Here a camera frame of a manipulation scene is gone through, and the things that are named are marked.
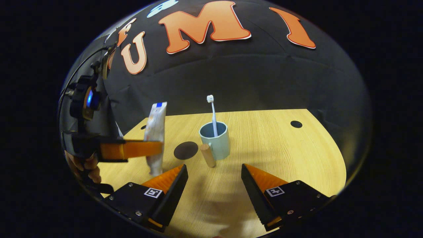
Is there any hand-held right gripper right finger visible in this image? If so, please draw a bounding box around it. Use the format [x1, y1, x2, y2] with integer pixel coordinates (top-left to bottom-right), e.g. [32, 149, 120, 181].
[241, 163, 337, 232]

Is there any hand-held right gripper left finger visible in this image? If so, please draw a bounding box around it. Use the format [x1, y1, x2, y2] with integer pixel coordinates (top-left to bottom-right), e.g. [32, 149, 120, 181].
[102, 164, 189, 233]

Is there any white toothpaste tube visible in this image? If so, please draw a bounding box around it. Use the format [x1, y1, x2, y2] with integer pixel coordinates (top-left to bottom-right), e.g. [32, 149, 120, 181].
[144, 101, 168, 177]

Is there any round brown coaster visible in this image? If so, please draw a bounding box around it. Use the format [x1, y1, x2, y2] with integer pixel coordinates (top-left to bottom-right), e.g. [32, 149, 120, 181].
[173, 141, 199, 160]

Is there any pale green cup wooden handle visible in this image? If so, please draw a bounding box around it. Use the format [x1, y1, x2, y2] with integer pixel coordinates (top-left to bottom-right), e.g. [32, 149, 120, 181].
[199, 121, 231, 168]

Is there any white toothbrush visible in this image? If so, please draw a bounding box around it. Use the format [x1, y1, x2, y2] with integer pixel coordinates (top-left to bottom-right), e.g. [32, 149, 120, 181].
[207, 95, 219, 138]

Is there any wooden desktop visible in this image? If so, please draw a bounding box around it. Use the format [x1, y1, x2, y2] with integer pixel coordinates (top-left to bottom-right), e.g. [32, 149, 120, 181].
[97, 108, 347, 238]

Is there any black backdrop cloth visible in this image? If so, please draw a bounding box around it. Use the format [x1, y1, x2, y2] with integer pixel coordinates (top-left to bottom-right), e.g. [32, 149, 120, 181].
[59, 0, 374, 185]

